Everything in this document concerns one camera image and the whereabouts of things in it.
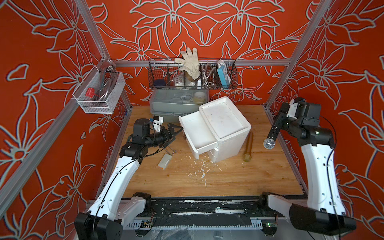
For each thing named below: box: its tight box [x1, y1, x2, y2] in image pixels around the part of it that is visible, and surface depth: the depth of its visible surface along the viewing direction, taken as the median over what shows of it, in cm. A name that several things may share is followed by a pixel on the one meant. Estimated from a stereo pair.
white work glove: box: [174, 47, 201, 80], surface depth 90 cm
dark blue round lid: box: [154, 79, 166, 87], surface depth 99 cm
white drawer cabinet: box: [182, 96, 252, 164], surface depth 83 cm
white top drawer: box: [178, 111, 218, 160], surface depth 85 cm
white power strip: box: [174, 75, 185, 90], surface depth 94 cm
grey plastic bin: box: [149, 88, 210, 123], surface depth 102 cm
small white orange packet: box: [157, 153, 172, 171], surface depth 90 cm
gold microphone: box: [243, 131, 254, 163], surface depth 94 cm
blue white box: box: [217, 60, 232, 86], surface depth 89 cm
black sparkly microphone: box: [263, 123, 281, 150], surface depth 68 cm
